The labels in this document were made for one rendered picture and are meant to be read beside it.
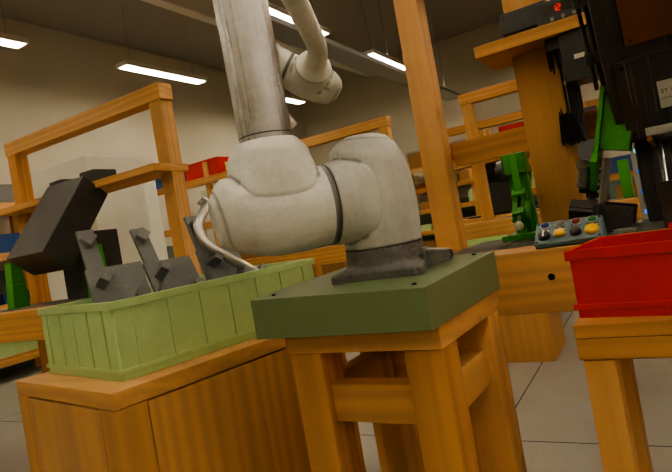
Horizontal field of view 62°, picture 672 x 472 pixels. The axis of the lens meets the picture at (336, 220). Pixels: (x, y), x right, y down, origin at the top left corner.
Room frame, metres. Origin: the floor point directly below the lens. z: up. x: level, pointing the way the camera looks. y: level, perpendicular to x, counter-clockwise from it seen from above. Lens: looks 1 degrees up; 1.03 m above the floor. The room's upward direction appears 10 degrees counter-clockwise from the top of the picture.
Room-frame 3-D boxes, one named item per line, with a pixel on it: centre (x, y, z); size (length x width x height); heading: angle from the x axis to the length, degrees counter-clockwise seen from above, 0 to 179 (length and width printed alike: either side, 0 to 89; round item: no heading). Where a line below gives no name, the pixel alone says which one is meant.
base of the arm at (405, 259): (1.10, -0.10, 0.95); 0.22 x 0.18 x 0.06; 68
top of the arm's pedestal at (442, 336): (1.11, -0.08, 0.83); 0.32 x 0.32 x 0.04; 57
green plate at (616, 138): (1.46, -0.76, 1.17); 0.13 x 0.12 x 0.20; 59
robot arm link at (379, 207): (1.10, -0.07, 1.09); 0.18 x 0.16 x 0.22; 109
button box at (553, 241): (1.32, -0.54, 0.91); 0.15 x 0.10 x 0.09; 59
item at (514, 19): (1.81, -0.72, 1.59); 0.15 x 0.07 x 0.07; 59
